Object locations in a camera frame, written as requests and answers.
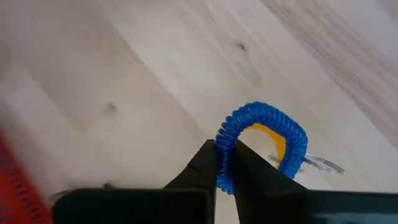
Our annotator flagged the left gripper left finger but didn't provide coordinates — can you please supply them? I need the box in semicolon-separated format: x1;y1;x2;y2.
52;139;218;224

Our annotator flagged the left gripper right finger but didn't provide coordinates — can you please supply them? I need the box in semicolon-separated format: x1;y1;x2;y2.
233;139;398;224

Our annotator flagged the yellow coil wristband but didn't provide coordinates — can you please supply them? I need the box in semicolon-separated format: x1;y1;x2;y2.
244;123;287;170

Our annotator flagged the blue coil wristband keyring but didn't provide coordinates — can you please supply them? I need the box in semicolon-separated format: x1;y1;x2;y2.
214;101;345;195

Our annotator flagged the red plastic basket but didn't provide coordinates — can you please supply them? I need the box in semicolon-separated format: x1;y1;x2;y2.
0;129;54;224

